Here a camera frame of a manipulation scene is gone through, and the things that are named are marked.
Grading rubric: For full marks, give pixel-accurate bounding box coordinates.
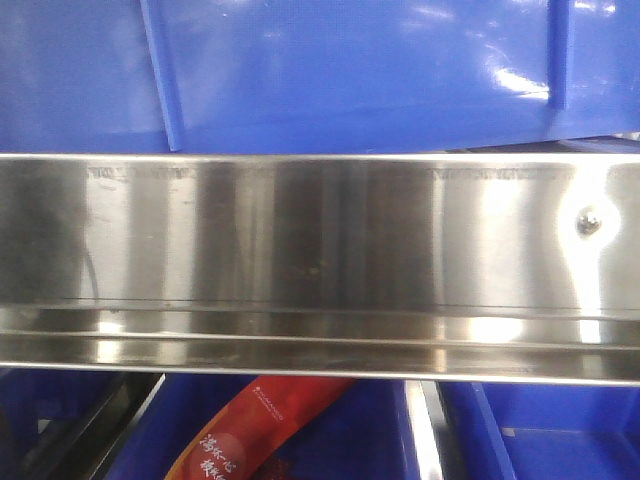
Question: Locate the large blue plastic bin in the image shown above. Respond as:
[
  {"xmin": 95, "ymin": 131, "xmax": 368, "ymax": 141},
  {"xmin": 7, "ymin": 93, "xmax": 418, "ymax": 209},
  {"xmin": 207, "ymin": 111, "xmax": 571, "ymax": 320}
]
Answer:
[{"xmin": 1, "ymin": 1, "xmax": 639, "ymax": 154}]

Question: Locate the lower blue bin with packet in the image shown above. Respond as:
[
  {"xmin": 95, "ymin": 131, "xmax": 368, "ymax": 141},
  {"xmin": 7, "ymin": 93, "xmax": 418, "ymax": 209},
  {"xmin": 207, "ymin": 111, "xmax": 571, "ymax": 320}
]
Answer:
[{"xmin": 106, "ymin": 374, "xmax": 421, "ymax": 479}]

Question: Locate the lower right blue bin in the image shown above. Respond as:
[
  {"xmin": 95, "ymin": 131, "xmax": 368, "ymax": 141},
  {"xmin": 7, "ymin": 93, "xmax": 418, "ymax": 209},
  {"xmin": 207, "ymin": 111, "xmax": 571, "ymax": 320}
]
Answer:
[{"xmin": 439, "ymin": 382, "xmax": 639, "ymax": 479}]

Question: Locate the lower left blue bin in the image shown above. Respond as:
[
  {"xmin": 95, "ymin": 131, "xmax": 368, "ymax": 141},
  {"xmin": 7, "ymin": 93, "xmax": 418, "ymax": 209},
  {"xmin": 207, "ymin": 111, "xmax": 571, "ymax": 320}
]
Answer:
[{"xmin": 1, "ymin": 368, "xmax": 123, "ymax": 479}]

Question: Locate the red snack packet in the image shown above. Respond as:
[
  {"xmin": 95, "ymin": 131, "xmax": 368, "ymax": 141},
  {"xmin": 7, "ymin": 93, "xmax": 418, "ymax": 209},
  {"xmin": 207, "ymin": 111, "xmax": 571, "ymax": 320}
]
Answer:
[{"xmin": 165, "ymin": 375, "xmax": 355, "ymax": 479}]

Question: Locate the steel front shelf rail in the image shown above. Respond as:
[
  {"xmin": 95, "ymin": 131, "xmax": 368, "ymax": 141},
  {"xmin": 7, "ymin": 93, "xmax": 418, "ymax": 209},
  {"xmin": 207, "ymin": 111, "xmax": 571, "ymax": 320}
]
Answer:
[{"xmin": 1, "ymin": 152, "xmax": 639, "ymax": 385}]

